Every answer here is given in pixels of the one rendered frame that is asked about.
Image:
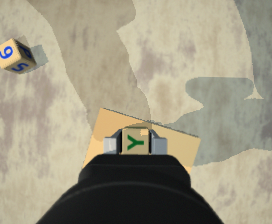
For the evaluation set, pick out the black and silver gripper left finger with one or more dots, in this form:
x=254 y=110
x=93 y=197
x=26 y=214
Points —
x=113 y=144

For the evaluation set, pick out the tan block with green letter y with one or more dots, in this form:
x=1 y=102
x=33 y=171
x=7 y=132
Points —
x=135 y=140

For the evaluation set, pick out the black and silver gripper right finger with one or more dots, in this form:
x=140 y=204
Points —
x=157 y=144

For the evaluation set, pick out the beige wooden block with blue numbers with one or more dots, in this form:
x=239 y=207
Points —
x=16 y=57

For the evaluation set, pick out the tan square mat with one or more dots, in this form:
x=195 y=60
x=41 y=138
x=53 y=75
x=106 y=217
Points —
x=184 y=147

